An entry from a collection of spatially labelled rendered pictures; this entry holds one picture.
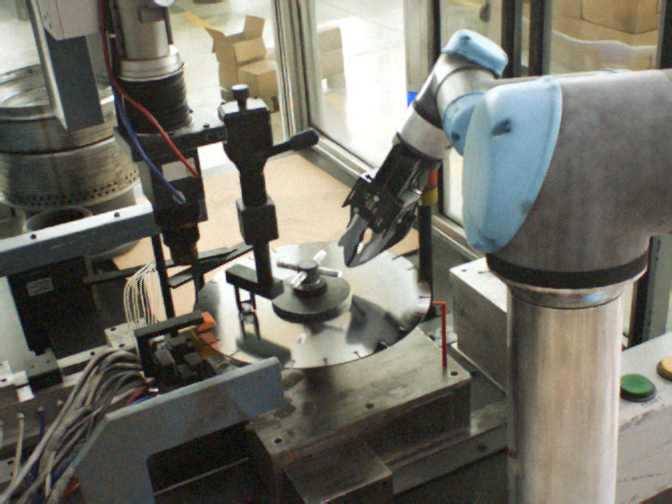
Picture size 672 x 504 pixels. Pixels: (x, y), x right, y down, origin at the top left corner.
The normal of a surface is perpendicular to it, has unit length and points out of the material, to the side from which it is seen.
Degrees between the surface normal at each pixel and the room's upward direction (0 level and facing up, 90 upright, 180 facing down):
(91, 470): 90
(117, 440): 90
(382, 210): 78
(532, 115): 32
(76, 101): 90
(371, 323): 0
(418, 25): 90
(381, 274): 0
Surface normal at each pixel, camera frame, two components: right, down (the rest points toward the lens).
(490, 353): -0.89, 0.27
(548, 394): -0.44, 0.36
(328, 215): -0.07, -0.88
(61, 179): 0.19, 0.45
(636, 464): 0.44, 0.40
